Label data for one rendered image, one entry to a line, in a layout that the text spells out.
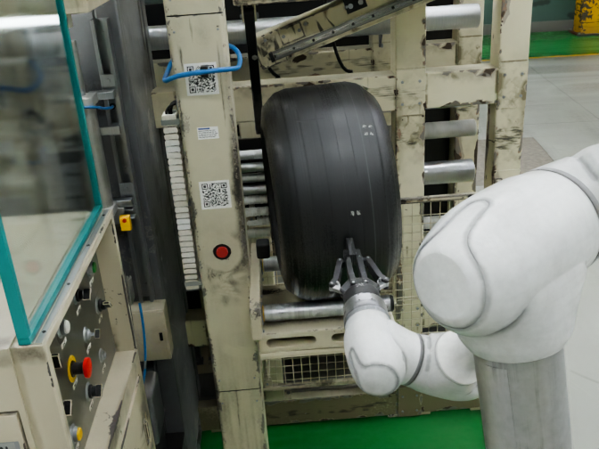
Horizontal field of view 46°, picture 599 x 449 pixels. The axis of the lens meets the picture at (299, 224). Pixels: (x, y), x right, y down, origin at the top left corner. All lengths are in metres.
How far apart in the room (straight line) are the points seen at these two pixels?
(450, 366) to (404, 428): 1.56
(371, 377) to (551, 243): 0.59
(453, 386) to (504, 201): 0.64
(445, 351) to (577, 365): 2.01
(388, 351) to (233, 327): 0.76
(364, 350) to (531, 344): 0.54
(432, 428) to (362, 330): 1.60
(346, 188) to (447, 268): 0.89
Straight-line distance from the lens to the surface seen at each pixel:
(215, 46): 1.66
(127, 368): 1.73
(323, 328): 1.84
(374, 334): 1.28
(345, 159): 1.60
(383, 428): 2.85
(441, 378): 1.32
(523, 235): 0.73
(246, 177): 2.18
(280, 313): 1.83
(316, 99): 1.71
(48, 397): 1.22
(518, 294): 0.72
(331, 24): 2.07
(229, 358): 1.99
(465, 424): 2.90
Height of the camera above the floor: 1.85
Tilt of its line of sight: 24 degrees down
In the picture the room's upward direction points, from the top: 4 degrees counter-clockwise
